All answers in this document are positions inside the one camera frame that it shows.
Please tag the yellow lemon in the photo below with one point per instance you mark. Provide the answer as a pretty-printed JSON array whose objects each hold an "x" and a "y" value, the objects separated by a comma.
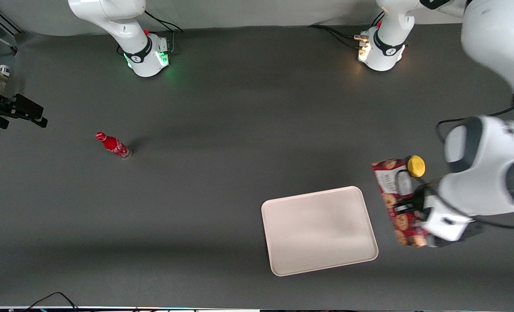
[{"x": 416, "y": 166}]

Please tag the pale pink rectangular tray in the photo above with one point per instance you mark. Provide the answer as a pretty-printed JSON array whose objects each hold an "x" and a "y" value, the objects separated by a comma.
[{"x": 319, "y": 230}]

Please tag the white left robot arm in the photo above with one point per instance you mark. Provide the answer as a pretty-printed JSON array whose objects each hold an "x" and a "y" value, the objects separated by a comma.
[{"x": 486, "y": 173}]

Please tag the red cookie box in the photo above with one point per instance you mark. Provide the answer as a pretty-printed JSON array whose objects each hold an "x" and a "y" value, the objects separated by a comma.
[{"x": 391, "y": 180}]

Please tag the red cola bottle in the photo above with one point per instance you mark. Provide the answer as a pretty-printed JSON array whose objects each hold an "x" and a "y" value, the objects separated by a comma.
[{"x": 112, "y": 144}]

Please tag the black tripod leg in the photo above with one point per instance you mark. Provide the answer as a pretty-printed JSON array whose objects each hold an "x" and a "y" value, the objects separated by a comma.
[{"x": 5, "y": 24}]

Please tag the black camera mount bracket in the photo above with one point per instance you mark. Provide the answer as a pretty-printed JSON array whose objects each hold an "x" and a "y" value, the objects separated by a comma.
[{"x": 18, "y": 109}]

